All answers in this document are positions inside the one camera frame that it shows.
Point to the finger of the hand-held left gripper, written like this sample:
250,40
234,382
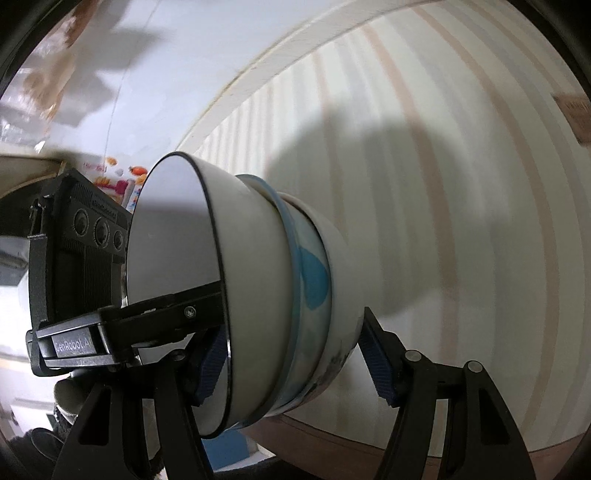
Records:
175,314

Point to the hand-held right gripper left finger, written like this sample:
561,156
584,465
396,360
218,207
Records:
210,367

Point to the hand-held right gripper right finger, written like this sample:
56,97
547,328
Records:
376,364

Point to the white bowl with floral print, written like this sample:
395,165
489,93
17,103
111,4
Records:
344,295

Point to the white bowl with dark rim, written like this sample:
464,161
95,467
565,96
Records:
258,277

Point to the white bowl with blue dots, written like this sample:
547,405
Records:
315,277

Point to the person's left hand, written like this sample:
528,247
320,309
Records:
71,397

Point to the colourful printed packet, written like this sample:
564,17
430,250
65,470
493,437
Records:
117,182

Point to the striped tablecloth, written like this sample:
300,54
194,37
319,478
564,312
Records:
438,230

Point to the small brown label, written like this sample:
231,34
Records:
575,115

